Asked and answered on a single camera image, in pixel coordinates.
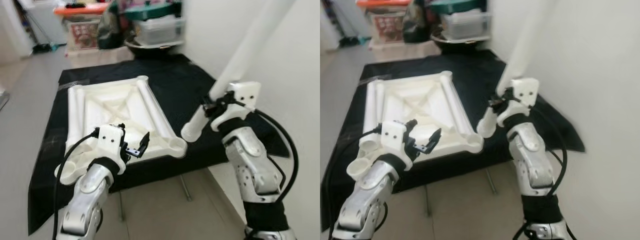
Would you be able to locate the white plastic table top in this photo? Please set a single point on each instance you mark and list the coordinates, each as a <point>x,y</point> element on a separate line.
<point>120,107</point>
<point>425,102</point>

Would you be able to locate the black table cloth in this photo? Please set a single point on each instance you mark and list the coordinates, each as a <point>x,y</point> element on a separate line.
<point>475,75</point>
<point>180,85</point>

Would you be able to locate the grey metal table leg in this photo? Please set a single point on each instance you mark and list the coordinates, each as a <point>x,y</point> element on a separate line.
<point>491,187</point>
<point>426,215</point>
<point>186,189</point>
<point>121,207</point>

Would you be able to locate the clear adhesive tape strip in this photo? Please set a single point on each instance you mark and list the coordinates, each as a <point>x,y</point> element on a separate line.
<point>372,77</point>
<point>74,83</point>

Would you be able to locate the black round wok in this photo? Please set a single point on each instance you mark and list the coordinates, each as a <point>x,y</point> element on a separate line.
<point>455,46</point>
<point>150,50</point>

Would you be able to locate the clear plastic container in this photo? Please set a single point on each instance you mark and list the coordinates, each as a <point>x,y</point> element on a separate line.
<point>160,32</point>
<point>465,27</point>

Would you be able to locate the black bag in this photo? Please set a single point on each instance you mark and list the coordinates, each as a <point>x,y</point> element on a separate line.
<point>110,30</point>
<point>416,25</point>

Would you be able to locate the storage box with red print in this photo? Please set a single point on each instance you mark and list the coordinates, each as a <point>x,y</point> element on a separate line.
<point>387,27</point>
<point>82,32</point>

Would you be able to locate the green floor mop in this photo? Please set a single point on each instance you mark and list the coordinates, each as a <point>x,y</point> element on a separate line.
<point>350,42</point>
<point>45,49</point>

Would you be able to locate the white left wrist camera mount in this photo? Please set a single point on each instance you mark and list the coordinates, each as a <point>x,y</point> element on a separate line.
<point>395,140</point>
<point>110,142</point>

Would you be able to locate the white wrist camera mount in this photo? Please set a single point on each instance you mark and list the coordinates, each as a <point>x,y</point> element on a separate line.
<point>245,95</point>
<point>110,142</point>
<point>525,90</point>
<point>395,140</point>

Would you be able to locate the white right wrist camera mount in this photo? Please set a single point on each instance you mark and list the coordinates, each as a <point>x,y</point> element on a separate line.
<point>525,90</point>
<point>245,95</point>

